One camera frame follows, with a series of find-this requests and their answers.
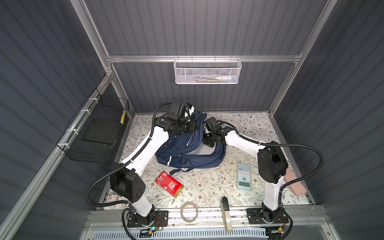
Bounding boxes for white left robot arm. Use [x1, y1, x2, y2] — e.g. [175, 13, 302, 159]
[86, 103, 197, 231]

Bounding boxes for navy blue backpack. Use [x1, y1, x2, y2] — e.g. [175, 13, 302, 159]
[155, 112, 227, 175]

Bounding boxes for red gold tin box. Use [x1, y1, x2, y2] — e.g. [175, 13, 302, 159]
[155, 171, 184, 198]

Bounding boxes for light blue calculator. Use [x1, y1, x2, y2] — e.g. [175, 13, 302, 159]
[237, 163, 252, 191]

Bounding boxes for floral table mat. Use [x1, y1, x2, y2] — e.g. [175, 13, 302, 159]
[103, 112, 310, 210]

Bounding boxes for yellow tag on black basket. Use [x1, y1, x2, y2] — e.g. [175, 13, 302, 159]
[120, 110, 126, 125]

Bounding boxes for white wire mesh basket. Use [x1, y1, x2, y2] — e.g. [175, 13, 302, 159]
[173, 57, 242, 85]

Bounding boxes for black wire mesh basket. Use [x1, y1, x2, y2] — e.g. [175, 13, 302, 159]
[57, 90, 130, 165]

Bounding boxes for pink glasses case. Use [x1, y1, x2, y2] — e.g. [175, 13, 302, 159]
[284, 167, 307, 196]

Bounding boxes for clear tape roll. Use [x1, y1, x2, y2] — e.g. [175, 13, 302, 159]
[180, 202, 199, 224]

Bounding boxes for markers in white basket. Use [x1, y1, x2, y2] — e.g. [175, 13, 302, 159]
[193, 76, 238, 84]

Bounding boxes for black beige box cutter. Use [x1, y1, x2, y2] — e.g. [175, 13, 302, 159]
[221, 197, 233, 233]

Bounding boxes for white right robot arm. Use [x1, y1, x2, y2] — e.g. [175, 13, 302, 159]
[205, 117, 324, 240]

